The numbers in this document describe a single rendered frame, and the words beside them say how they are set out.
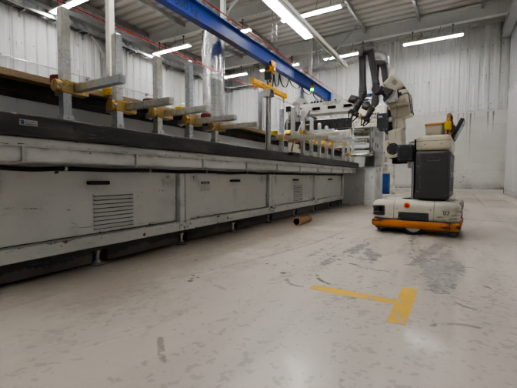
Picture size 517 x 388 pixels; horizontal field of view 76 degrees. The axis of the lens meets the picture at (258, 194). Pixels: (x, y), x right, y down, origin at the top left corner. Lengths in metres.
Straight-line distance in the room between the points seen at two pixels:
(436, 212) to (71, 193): 2.53
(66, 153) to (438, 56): 11.72
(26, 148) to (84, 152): 0.23
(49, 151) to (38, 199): 0.32
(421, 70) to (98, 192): 11.37
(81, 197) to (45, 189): 0.18
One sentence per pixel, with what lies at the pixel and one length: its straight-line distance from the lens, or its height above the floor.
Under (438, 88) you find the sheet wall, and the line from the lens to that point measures 12.23.
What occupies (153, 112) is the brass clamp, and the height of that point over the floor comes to 0.81.
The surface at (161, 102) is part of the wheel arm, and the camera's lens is 1.59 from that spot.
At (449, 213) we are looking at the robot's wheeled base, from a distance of 2.98.
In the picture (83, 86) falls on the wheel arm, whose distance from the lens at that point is 1.59.
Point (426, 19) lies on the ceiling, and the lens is 11.59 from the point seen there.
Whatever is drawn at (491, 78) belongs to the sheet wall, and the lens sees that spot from 12.31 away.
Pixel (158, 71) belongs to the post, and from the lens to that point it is 1.97.
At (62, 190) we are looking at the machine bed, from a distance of 1.87.
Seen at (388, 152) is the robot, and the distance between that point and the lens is 3.24.
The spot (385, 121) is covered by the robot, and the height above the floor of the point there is 0.97.
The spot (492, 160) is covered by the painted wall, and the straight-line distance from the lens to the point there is 11.96.
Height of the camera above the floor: 0.47
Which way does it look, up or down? 3 degrees down
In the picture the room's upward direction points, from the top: straight up
